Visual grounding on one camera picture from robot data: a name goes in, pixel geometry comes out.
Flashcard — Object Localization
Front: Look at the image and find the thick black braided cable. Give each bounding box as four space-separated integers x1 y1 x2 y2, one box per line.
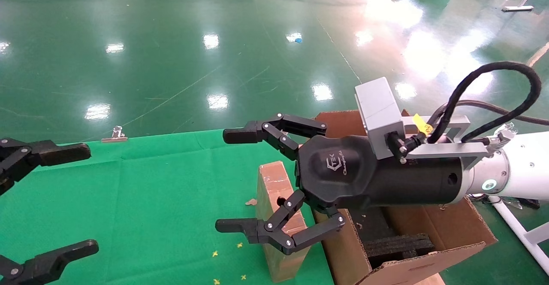
427 61 542 144

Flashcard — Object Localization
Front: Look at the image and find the large open brown carton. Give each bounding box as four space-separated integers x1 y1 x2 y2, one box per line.
312 110 499 285

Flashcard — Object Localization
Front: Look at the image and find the white metal frame pole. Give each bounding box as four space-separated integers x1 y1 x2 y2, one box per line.
489 196 549 275

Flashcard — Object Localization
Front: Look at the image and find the silver binder clip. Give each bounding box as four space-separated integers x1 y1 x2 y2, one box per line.
101 126 128 143

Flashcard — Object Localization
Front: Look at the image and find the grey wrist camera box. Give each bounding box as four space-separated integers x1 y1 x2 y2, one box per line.
354 77 406 160

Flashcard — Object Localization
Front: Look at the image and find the small brown cardboard box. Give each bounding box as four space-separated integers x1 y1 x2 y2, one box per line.
256 161 311 283

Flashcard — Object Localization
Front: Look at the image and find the grey metal camera bracket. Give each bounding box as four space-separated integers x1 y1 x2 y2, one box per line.
401 114 490 170

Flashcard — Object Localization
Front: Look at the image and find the silver cable connector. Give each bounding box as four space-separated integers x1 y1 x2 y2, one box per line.
487 123 516 150

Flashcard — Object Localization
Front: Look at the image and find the yellow cable tag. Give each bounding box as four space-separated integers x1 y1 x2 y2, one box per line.
412 113 433 134

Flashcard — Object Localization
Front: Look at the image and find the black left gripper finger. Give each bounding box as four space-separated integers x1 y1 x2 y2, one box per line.
0 138 91 196
0 240 100 285

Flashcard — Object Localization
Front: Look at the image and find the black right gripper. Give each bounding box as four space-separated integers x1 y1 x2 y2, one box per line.
215 113 467 256

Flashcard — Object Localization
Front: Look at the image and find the thin black cable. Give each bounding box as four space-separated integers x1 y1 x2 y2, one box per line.
429 100 549 127

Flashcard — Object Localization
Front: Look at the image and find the green table cloth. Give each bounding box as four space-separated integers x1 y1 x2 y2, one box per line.
0 129 335 285

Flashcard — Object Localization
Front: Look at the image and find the black foam insert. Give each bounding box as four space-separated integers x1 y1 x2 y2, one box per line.
364 233 436 269

